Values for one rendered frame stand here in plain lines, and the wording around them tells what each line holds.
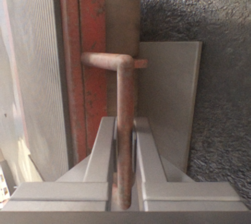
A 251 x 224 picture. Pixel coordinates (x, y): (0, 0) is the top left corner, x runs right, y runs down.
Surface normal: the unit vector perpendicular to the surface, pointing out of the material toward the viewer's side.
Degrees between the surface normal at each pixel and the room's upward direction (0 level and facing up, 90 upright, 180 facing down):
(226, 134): 0
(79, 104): 90
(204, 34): 0
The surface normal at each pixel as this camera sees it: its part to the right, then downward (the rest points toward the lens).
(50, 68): -0.76, 0.18
